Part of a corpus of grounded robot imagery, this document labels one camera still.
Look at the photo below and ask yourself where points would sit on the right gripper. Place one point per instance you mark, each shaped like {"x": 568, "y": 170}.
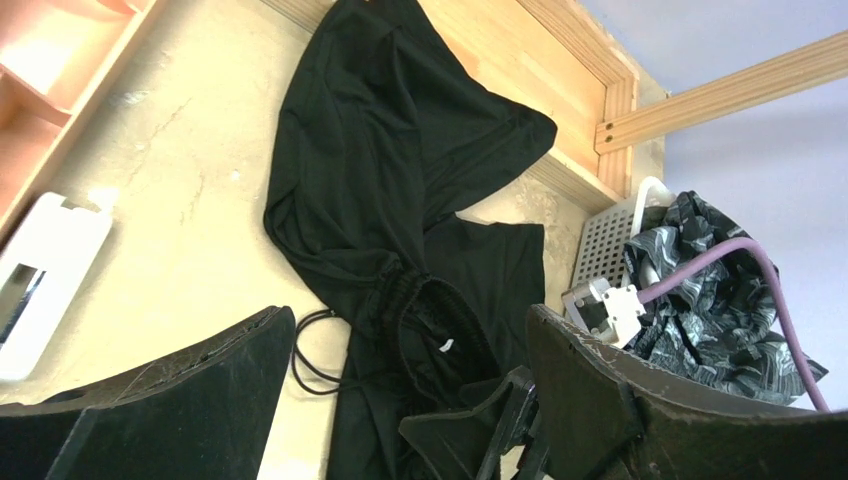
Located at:
{"x": 469, "y": 443}

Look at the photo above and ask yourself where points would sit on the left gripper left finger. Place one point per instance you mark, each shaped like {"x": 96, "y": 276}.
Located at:
{"x": 202, "y": 412}

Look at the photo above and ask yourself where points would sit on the wooden clothes rack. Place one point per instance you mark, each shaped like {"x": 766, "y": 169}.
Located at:
{"x": 552, "y": 56}

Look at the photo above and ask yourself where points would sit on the grey camouflage shorts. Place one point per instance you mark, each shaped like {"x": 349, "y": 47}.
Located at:
{"x": 716, "y": 327}

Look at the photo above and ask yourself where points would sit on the white plastic basket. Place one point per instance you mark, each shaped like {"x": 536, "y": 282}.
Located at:
{"x": 600, "y": 252}

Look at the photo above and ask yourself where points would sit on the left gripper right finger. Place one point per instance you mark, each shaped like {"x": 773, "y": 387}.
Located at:
{"x": 607, "y": 414}

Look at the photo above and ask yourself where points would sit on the black garment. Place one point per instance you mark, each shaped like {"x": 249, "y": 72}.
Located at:
{"x": 382, "y": 139}

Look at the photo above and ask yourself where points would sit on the white stapler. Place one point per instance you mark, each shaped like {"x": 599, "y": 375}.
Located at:
{"x": 42, "y": 267}

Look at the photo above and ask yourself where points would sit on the peach plastic file organizer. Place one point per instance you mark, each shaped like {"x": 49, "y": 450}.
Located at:
{"x": 58, "y": 61}

